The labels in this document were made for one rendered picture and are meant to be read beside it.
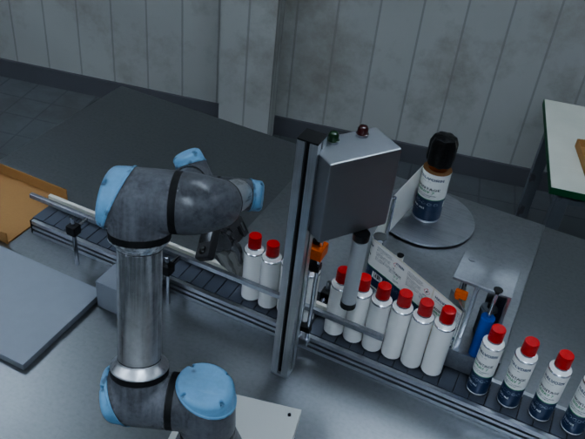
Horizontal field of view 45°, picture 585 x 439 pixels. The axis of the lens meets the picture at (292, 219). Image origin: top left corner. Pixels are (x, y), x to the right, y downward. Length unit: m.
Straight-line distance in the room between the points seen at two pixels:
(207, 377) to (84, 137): 1.40
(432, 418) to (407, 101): 2.58
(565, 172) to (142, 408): 1.96
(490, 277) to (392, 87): 2.49
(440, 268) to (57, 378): 1.08
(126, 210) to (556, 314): 1.33
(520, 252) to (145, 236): 1.31
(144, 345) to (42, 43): 3.52
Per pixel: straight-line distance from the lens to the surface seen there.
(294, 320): 1.63
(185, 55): 4.32
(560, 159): 2.98
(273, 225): 2.14
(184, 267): 1.98
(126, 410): 1.47
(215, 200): 1.26
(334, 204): 1.40
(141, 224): 1.28
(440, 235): 2.21
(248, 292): 1.86
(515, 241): 2.30
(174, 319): 1.91
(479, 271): 1.70
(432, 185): 2.17
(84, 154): 2.55
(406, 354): 1.77
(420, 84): 4.04
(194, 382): 1.44
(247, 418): 1.67
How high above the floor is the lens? 2.19
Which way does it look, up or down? 37 degrees down
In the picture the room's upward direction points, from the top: 7 degrees clockwise
